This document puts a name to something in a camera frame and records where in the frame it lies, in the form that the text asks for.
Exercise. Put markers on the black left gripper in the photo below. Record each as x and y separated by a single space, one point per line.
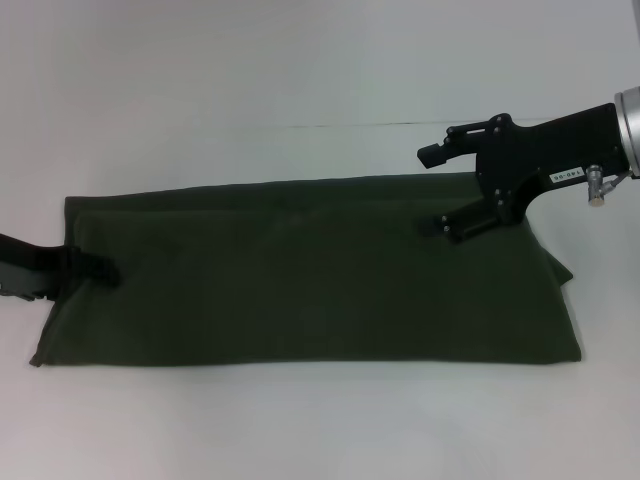
30 270

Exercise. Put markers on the dark green shirt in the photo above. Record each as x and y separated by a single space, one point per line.
300 270

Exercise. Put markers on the right gripper silver connector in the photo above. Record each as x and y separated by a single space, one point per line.
595 186

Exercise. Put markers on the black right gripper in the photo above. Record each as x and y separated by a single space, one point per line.
545 152

